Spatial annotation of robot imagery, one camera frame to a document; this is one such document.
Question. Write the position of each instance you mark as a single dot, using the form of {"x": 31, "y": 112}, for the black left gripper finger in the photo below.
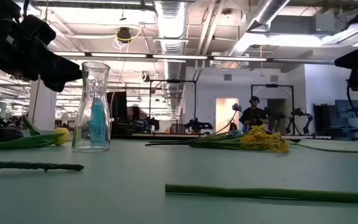
{"x": 57, "y": 76}

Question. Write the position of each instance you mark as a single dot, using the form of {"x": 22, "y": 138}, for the yellow tulip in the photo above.
{"x": 328, "y": 150}
{"x": 61, "y": 136}

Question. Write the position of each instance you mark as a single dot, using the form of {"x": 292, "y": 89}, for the yellow flower bunch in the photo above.
{"x": 259, "y": 140}
{"x": 26, "y": 165}

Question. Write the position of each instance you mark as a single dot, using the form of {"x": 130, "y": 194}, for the blue flower bunch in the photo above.
{"x": 235, "y": 132}

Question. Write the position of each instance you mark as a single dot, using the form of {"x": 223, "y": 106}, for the clear glass vase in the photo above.
{"x": 85, "y": 81}

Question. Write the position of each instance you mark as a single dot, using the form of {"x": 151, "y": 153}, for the dark background monitor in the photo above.
{"x": 348, "y": 109}

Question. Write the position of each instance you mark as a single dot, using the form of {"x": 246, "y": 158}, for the white pillar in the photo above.
{"x": 43, "y": 105}

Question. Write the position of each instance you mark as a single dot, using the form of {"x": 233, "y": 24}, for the round black ceiling device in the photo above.
{"x": 124, "y": 34}

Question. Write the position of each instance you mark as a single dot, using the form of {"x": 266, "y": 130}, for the standing person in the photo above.
{"x": 253, "y": 115}

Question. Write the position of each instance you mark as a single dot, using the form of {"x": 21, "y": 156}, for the green table mat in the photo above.
{"x": 166, "y": 168}

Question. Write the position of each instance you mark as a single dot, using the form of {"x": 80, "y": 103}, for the black rig frame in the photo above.
{"x": 272, "y": 85}
{"x": 172, "y": 81}

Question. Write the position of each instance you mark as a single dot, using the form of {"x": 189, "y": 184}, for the wooden table with black frame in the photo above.
{"x": 129, "y": 137}

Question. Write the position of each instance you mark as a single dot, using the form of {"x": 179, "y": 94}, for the silver ventilation duct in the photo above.
{"x": 170, "y": 31}

